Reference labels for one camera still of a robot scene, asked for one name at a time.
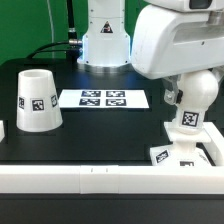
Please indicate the white marker sheet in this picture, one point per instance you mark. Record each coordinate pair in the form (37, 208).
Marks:
(134, 99)

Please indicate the white lamp shade cone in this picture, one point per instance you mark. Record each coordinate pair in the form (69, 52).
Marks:
(37, 102)

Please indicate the white front fence rail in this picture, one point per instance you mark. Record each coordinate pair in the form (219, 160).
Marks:
(110, 179)

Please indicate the white lamp bulb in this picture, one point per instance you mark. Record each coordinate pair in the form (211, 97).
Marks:
(199, 89)

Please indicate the white lamp base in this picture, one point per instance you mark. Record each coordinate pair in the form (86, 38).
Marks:
(182, 151)

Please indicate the white left fence piece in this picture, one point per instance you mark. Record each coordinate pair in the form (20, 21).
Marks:
(2, 132)

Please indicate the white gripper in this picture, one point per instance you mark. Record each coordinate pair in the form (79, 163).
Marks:
(178, 36)

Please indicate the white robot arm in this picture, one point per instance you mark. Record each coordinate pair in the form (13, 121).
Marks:
(106, 45)

